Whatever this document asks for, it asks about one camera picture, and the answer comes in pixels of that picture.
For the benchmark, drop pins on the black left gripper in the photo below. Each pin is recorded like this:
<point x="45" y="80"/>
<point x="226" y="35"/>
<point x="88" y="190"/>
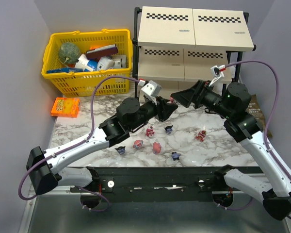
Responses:
<point x="159" y="108"/>

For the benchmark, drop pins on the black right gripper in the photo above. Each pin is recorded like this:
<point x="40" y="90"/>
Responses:
<point x="198" y="92"/>

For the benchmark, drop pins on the pink round bunny toy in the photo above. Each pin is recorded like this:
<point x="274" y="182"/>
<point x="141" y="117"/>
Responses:
<point x="156" y="148"/>

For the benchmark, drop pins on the pink blue-bow bunny toy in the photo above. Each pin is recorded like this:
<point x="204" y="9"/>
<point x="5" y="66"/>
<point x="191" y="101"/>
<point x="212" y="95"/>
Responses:
<point x="137" y="144"/>

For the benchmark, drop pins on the black purple-bow cat toy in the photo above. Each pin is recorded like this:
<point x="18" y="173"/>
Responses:
<point x="121" y="150"/>

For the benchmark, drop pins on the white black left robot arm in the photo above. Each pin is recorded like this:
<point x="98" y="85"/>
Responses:
<point x="48" y="169"/>

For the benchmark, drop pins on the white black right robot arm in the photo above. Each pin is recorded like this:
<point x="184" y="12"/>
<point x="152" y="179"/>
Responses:
<point x="275" y="195"/>

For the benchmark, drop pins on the beige three-tier shelf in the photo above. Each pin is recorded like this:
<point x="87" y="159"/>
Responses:
<point x="178" y="46"/>

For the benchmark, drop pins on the black purple cat toy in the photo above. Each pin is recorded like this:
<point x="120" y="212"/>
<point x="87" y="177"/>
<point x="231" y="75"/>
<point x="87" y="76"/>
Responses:
<point x="168" y="129"/>

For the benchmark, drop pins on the red bear cream toy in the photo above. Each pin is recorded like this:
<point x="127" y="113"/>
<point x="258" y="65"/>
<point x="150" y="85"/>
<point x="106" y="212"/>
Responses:
<point x="150" y="132"/>

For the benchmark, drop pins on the red white bear toy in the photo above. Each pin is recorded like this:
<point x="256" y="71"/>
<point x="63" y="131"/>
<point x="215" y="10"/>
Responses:
<point x="201" y="135"/>

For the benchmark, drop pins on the purple small figure toy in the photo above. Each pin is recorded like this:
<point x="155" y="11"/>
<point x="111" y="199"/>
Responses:
<point x="175" y="155"/>

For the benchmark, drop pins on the white cylindrical can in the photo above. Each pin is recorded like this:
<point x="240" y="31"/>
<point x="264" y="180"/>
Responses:
<point x="120" y="61"/>

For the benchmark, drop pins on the brown coffee bag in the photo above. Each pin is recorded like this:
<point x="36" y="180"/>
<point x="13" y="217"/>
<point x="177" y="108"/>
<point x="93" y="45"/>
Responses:
<point x="259" y="121"/>

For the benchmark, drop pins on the white small box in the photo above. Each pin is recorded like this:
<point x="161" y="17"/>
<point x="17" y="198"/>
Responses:
<point x="105" y="63"/>

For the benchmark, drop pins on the dark red book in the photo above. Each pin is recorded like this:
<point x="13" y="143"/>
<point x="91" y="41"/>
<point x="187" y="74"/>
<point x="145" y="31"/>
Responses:
<point x="101" y="52"/>

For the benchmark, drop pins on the white blue carton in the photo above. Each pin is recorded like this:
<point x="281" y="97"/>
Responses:
<point x="86" y="64"/>

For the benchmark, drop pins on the orange snack box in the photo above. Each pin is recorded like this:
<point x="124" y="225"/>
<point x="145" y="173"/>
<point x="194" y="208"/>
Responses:
<point x="65" y="107"/>

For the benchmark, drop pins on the yellow plastic shopping basket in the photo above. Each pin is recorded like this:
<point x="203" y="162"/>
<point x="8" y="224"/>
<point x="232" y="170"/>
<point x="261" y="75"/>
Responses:
<point x="83" y="83"/>

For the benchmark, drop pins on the blue flat package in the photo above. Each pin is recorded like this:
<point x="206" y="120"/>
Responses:
<point x="65" y="70"/>

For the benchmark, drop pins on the green round melon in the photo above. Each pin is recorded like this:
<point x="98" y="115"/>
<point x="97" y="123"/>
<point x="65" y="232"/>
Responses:
<point x="69" y="53"/>

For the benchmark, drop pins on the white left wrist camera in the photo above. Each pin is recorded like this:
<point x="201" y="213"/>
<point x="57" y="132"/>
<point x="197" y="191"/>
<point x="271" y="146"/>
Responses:
<point x="150" y="89"/>

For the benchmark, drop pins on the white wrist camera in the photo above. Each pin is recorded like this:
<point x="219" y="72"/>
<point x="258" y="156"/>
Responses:
<point x="150" y="89"/>
<point x="218" y="73"/>

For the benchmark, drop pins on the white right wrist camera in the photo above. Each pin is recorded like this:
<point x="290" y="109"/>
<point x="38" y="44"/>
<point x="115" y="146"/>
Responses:
<point x="218" y="73"/>

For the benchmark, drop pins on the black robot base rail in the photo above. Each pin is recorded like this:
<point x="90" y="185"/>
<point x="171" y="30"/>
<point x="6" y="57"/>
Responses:
<point x="158" y="184"/>

